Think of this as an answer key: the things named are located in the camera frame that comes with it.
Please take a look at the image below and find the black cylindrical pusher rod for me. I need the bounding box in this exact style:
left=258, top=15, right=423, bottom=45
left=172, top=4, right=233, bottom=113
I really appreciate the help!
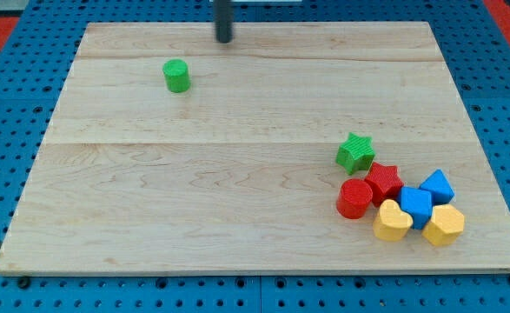
left=213, top=0, right=234, bottom=43

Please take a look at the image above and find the red cylinder block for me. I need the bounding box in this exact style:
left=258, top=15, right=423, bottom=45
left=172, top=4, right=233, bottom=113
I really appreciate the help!
left=336, top=178, right=373, bottom=219

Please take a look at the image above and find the yellow heart block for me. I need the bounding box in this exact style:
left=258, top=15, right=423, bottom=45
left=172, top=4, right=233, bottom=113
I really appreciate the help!
left=373, top=199, right=414, bottom=242

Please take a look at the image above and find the blue cube block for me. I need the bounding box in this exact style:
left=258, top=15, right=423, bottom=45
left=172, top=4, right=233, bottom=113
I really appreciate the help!
left=397, top=187, right=433, bottom=230

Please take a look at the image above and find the blue triangular prism block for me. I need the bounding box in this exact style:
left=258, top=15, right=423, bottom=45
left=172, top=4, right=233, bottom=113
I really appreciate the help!
left=419, top=169, right=454, bottom=205

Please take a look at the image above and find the green star block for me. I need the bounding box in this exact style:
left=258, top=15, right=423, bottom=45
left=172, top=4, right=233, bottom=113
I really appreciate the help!
left=335, top=132, right=375, bottom=175

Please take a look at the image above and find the red star block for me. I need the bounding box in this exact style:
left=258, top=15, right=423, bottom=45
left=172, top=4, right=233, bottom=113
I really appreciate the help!
left=364, top=162, right=404, bottom=207

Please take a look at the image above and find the yellow hexagon block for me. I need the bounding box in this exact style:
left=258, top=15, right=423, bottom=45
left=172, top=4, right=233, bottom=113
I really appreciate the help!
left=421, top=204, right=466, bottom=246

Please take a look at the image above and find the light wooden board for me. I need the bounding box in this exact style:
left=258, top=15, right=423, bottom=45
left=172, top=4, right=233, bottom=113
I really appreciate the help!
left=0, top=22, right=510, bottom=276

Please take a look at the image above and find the green cylinder block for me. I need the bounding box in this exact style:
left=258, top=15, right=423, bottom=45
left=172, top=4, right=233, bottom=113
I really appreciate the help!
left=162, top=59, right=190, bottom=93

